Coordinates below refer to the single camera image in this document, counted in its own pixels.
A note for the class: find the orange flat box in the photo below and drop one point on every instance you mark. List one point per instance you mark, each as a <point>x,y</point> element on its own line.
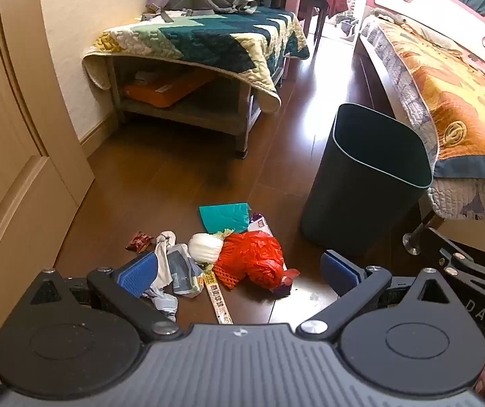
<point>162,91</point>

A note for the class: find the red plastic bag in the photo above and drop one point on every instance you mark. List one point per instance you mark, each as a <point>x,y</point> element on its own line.
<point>259,258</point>

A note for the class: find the white purple snack packet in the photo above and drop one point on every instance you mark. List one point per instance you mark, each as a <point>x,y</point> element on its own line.
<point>261,222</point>

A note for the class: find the wooden bed frame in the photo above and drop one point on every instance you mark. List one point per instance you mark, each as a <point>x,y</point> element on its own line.
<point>374,72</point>

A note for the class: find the red brown candy wrapper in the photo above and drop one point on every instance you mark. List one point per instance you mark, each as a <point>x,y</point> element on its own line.
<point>140,242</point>

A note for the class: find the low table with quilt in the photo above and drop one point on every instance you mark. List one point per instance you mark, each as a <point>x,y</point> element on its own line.
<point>208,38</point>

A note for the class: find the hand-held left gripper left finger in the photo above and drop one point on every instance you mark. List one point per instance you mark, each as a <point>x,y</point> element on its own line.
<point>138,273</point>

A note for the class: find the pink white headboard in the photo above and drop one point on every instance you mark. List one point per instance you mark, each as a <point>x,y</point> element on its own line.
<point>437,4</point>

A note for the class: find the purple wrapper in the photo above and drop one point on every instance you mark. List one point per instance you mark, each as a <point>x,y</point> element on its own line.
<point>282,291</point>

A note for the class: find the napa cabbage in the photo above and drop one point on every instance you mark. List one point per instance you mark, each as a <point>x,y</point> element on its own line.
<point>204,248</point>

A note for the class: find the dark green trash bin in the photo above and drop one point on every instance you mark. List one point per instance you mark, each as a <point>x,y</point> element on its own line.
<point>352,195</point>

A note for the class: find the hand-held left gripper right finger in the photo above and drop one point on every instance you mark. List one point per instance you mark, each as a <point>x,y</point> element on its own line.
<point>338,271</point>

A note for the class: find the bed with orange blanket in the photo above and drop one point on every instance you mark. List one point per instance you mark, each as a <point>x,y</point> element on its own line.
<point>458,93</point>

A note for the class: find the beige wardrobe door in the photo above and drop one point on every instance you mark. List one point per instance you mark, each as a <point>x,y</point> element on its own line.
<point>13,135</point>

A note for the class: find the grey blue plastic packet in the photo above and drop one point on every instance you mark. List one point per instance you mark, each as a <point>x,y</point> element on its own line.
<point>183,271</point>

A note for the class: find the dark wooden chair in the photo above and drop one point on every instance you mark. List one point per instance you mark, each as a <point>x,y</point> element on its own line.
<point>310,4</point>

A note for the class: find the long cream drink sachet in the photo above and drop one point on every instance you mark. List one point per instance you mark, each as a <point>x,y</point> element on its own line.
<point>217,296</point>

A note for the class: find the crumpled white blue wrapper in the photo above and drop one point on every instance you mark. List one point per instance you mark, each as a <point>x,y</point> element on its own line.
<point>164,303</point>

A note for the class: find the orange foam fruit net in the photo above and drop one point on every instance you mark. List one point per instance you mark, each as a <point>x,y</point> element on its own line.
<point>227,275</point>

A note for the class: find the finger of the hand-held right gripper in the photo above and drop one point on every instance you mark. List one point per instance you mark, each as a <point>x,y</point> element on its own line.
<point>454,258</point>

